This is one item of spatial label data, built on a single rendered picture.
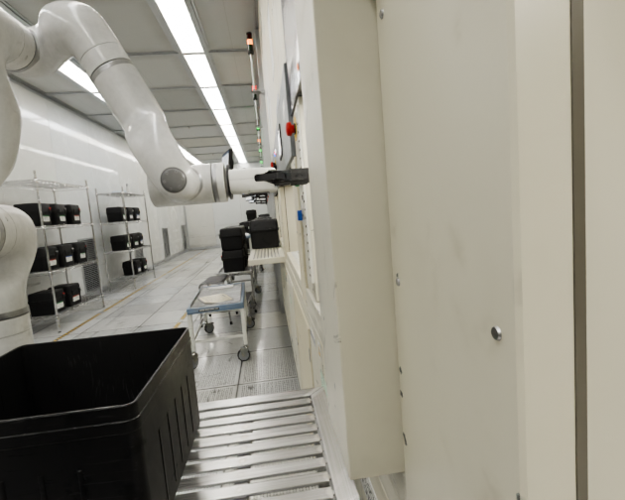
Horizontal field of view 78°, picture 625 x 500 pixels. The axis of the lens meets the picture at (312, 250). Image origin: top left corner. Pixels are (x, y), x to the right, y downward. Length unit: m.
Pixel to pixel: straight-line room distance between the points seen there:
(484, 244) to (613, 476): 0.12
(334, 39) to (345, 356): 0.26
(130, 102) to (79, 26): 0.16
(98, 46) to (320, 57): 0.65
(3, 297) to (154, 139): 0.45
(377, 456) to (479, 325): 0.21
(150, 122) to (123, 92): 0.09
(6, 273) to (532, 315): 0.99
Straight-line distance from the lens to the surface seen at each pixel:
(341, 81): 0.34
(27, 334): 1.04
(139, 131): 0.82
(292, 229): 2.54
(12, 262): 1.06
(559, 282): 0.20
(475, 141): 0.21
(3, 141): 0.99
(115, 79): 0.90
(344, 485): 0.58
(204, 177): 0.83
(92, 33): 0.95
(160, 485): 0.55
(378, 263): 0.33
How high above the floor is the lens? 1.12
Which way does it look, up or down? 6 degrees down
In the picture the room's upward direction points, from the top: 5 degrees counter-clockwise
